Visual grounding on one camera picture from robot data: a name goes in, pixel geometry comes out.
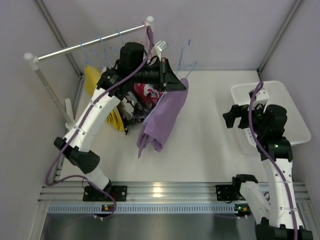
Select aluminium frame post left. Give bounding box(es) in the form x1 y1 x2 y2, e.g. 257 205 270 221
33 0 83 77

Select pink camouflage trousers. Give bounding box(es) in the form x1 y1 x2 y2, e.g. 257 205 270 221
133 83 163 110

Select yellow trousers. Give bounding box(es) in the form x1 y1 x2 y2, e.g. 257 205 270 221
84 65 125 132

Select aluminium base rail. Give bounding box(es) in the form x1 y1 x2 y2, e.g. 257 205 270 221
37 181 311 204

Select aluminium frame post right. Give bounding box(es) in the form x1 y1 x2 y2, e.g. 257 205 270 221
256 0 305 79

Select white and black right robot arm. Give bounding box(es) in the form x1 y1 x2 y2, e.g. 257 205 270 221
222 104 314 240

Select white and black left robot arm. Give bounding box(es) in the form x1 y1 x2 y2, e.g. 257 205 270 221
54 42 187 196

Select aluminium frame post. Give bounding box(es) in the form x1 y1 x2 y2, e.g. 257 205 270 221
33 0 83 77
256 0 305 79

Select grey slotted cable duct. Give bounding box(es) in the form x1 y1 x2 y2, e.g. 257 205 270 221
47 203 249 214

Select grey black white camouflage trousers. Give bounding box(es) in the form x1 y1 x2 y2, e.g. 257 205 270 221
117 91 151 135

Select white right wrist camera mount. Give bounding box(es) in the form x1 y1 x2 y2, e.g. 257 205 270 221
253 87 270 105

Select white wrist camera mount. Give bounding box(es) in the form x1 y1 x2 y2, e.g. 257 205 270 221
154 40 169 58
253 87 270 105

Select purple trousers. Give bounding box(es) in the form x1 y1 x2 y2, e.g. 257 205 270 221
136 78 189 158

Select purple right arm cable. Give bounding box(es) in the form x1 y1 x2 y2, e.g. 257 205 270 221
247 80 298 240

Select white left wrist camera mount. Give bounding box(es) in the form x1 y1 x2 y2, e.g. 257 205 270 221
154 40 169 58

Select pink wire hanger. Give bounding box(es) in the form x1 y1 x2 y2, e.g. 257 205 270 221
137 21 151 49

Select white and metal clothes rack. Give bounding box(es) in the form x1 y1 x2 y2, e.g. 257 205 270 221
23 16 155 130

